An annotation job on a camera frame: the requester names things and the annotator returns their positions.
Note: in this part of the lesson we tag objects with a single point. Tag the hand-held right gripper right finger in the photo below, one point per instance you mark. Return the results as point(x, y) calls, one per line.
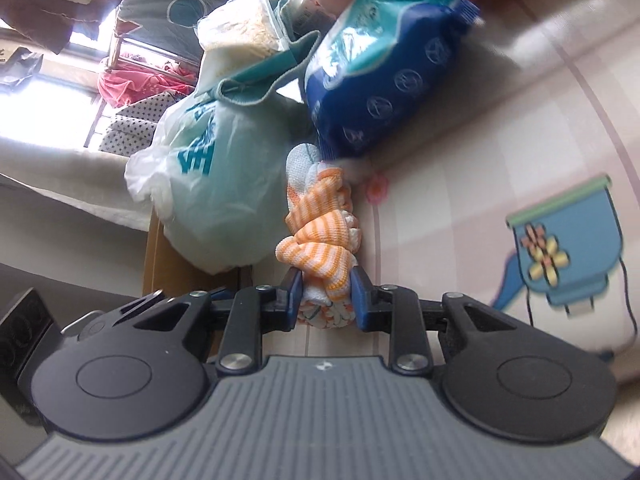
point(360, 301)

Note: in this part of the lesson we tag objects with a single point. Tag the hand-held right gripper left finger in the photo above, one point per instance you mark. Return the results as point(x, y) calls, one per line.
point(295, 296)

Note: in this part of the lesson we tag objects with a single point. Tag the orange striped white cloth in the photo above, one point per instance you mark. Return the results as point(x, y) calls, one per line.
point(315, 240)

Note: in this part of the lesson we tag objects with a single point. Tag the cardboard box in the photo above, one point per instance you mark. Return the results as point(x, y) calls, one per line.
point(155, 270)

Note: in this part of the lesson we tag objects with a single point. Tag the blue and teal tissue packet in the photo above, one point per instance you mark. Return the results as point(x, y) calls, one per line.
point(390, 85)

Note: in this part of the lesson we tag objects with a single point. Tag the teal towel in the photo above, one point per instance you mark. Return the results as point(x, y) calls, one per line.
point(260, 79)

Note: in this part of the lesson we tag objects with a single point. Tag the pale plastic bag teal print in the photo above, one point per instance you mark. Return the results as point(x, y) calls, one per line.
point(220, 200)

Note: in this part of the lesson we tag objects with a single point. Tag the polka-dot cloth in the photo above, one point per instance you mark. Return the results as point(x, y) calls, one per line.
point(130, 125)

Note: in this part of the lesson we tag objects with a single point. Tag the pink hanging clothes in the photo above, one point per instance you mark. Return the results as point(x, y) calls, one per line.
point(140, 80)

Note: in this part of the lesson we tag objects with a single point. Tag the clear bag of white cotton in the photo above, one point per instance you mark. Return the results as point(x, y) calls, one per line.
point(240, 25)

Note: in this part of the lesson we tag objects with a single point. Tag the dark maroon hanging cloth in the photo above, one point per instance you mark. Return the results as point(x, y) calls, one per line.
point(50, 20)

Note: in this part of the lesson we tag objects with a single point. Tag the blue dotted bedsheet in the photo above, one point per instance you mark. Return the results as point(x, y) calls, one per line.
point(165, 10)

